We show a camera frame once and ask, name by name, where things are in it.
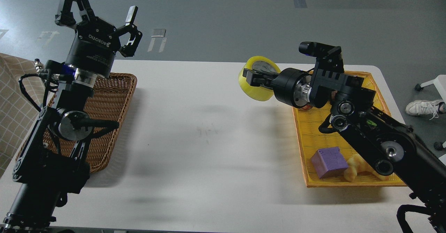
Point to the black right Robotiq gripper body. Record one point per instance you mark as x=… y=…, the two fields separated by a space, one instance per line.
x=292 y=87

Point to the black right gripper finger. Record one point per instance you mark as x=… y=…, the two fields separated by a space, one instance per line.
x=260 y=82
x=253 y=75

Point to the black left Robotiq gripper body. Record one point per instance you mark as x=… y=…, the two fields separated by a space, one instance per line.
x=94 y=47

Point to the yellow tape roll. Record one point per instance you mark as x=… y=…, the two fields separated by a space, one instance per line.
x=257 y=63

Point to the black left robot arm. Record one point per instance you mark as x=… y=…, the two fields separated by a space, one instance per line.
x=53 y=159

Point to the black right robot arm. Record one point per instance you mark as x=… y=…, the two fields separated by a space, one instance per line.
x=389 y=146

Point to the yellow plastic basket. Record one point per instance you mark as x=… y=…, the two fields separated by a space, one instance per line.
x=310 y=140

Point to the brown wicker basket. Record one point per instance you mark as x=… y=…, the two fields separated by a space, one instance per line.
x=111 y=97

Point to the beige checkered cloth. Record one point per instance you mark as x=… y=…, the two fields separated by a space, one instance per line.
x=17 y=115

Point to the purple cube block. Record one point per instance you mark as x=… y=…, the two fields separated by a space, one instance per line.
x=328 y=162

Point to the toy croissant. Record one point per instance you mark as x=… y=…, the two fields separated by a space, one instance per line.
x=356 y=165

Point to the white sneaker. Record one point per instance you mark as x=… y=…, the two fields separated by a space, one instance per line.
x=426 y=108

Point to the white chair leg with caster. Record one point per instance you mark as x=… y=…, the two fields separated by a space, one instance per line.
x=439 y=83

